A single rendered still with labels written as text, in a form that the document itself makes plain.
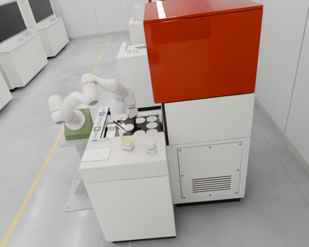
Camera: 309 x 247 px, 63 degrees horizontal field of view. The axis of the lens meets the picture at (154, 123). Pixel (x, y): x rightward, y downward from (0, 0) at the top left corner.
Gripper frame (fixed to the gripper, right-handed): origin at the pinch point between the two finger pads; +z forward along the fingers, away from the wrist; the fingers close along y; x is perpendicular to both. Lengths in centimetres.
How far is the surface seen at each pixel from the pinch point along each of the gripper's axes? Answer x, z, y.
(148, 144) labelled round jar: 52, -13, 25
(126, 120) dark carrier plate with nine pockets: -10.2, 2.8, 2.1
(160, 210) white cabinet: 58, 48, 28
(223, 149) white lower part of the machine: 70, 21, -38
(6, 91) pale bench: -396, 65, 37
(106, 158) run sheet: 29, -4, 48
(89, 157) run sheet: 18, -4, 56
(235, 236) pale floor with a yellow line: 99, 93, -18
